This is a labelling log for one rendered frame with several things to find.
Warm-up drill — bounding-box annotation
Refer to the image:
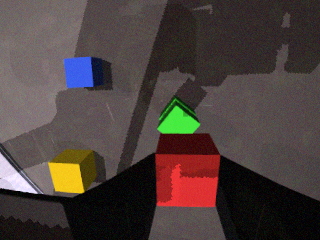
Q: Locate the yellow block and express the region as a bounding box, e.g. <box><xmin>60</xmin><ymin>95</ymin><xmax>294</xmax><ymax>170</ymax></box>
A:
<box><xmin>48</xmin><ymin>149</ymin><xmax>97</xmax><ymax>193</ymax></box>

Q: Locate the blue block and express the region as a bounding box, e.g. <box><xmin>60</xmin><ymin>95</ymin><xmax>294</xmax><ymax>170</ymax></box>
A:
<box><xmin>64</xmin><ymin>57</ymin><xmax>104</xmax><ymax>88</ymax></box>

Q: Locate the red block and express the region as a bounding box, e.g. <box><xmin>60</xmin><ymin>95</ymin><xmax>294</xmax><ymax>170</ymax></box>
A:
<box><xmin>156</xmin><ymin>133</ymin><xmax>220</xmax><ymax>208</ymax></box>

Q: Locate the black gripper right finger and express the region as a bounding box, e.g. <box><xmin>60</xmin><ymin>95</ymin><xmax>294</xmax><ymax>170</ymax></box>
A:
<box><xmin>215</xmin><ymin>155</ymin><xmax>320</xmax><ymax>240</ymax></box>

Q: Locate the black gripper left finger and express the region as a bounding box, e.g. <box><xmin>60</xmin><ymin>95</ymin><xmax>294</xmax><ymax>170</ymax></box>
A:
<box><xmin>0</xmin><ymin>153</ymin><xmax>157</xmax><ymax>240</ymax></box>

